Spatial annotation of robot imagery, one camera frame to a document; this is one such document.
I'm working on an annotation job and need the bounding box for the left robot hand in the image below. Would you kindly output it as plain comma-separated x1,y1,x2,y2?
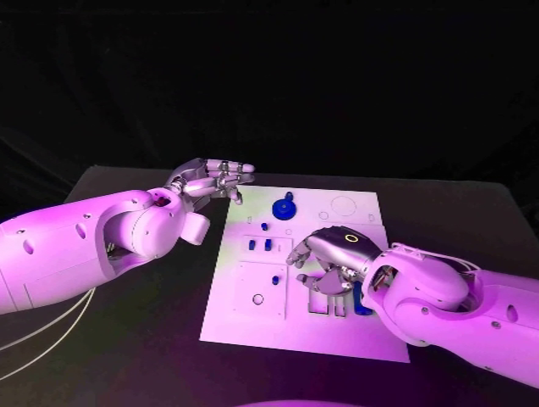
164,158,256,211

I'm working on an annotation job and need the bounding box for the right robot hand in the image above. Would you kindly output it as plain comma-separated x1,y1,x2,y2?
285,226,385,295

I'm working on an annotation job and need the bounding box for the white task board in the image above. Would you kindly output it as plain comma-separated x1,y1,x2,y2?
197,185,412,364

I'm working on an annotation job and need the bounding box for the blue long cylinder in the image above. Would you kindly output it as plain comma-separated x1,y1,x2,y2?
351,281,374,316

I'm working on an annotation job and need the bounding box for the blue gear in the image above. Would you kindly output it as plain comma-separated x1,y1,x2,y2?
271,191,298,221

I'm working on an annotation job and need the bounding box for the white cable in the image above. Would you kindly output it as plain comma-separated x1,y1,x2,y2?
422,252,481,275
0,287,96,391
0,287,96,362

